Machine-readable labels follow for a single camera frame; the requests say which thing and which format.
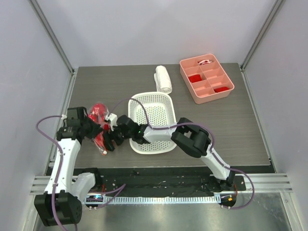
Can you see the red block in tray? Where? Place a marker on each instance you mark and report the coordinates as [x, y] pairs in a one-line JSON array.
[[195, 78]]

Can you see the rolled white towel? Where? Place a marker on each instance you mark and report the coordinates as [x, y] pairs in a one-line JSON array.
[[162, 80]]

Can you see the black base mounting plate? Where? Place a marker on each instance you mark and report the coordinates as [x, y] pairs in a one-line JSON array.
[[162, 181]]

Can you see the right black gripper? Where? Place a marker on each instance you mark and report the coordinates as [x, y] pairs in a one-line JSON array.
[[109, 141]]

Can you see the white slotted cable duct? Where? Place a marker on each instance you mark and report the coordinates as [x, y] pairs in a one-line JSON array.
[[152, 200]]

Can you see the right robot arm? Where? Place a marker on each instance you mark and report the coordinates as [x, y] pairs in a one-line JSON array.
[[190, 137]]

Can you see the clear zip top bag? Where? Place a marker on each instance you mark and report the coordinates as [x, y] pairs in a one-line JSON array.
[[103, 140]]

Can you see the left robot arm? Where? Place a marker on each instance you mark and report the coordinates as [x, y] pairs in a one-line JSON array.
[[61, 202]]

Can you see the pink compartment organizer tray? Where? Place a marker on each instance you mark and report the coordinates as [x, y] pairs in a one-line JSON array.
[[213, 76]]

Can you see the red block tray front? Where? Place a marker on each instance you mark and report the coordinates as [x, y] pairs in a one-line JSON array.
[[221, 89]]

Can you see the red white item in tray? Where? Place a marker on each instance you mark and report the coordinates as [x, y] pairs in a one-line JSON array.
[[204, 61]]

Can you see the white perforated plastic basket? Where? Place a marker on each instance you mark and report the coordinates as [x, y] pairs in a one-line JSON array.
[[158, 108]]

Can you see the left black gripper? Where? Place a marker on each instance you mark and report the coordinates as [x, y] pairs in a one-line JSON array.
[[96, 128]]

